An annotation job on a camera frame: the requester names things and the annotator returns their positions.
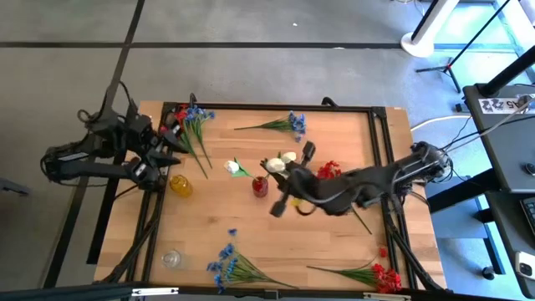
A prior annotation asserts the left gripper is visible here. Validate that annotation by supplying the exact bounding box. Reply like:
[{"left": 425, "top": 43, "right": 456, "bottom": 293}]
[{"left": 125, "top": 115, "right": 190, "bottom": 191}]

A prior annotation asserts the black keyboard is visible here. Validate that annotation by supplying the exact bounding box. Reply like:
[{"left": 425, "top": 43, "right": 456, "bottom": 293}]
[{"left": 520, "top": 196, "right": 535, "bottom": 239}]

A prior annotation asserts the dark grey desk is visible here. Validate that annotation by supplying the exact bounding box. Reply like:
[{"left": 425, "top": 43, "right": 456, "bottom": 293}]
[{"left": 484, "top": 190, "right": 535, "bottom": 300}]

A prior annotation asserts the red artificial flower bunch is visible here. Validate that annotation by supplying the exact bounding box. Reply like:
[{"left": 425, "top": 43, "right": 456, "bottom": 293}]
[
  {"left": 160, "top": 104, "right": 209, "bottom": 180},
  {"left": 307, "top": 255, "right": 403, "bottom": 294},
  {"left": 316, "top": 160, "right": 374, "bottom": 236}
]

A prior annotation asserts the white smartphone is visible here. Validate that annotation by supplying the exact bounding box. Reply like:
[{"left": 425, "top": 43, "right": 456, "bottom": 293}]
[{"left": 513, "top": 249, "right": 535, "bottom": 281}]

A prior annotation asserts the red ribbed glass vase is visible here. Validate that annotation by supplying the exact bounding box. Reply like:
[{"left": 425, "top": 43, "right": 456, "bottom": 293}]
[{"left": 251, "top": 175, "right": 270, "bottom": 199}]

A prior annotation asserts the clear ribbed glass vase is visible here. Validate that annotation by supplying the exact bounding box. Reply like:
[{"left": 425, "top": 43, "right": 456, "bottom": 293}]
[{"left": 160, "top": 249, "right": 183, "bottom": 269}]

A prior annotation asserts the thick black pole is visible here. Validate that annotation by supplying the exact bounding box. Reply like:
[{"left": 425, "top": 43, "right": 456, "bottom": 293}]
[{"left": 478, "top": 54, "right": 535, "bottom": 97}]

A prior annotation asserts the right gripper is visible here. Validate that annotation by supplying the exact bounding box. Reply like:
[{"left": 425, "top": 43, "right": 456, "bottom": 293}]
[{"left": 259, "top": 140, "right": 331, "bottom": 218}]

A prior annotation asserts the black tripod stand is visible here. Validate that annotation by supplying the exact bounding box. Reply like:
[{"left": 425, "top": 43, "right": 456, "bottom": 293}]
[{"left": 415, "top": 0, "right": 513, "bottom": 94}]

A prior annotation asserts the white cable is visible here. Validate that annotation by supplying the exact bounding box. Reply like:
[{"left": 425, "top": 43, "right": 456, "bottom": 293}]
[{"left": 410, "top": 115, "right": 472, "bottom": 131}]

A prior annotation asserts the yellow ribbed glass vase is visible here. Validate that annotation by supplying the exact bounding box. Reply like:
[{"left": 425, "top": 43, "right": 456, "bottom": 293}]
[{"left": 169, "top": 174, "right": 194, "bottom": 199}]

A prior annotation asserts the black aluminium table frame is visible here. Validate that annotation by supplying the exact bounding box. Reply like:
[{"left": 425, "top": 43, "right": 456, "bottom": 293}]
[{"left": 94, "top": 92, "right": 446, "bottom": 301}]

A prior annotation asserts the white printed sticker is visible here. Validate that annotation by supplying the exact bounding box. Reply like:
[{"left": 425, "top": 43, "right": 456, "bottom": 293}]
[{"left": 478, "top": 97, "right": 528, "bottom": 115}]

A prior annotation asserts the blue artificial flower bunch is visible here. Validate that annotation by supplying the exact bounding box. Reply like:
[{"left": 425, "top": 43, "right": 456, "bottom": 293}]
[
  {"left": 185, "top": 104, "right": 217, "bottom": 171},
  {"left": 206, "top": 242, "right": 298, "bottom": 294},
  {"left": 233, "top": 110, "right": 308, "bottom": 144}
]

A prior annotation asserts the pedestal stand white base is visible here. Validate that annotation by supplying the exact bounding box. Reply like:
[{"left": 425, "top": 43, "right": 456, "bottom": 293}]
[{"left": 400, "top": 0, "right": 461, "bottom": 59}]

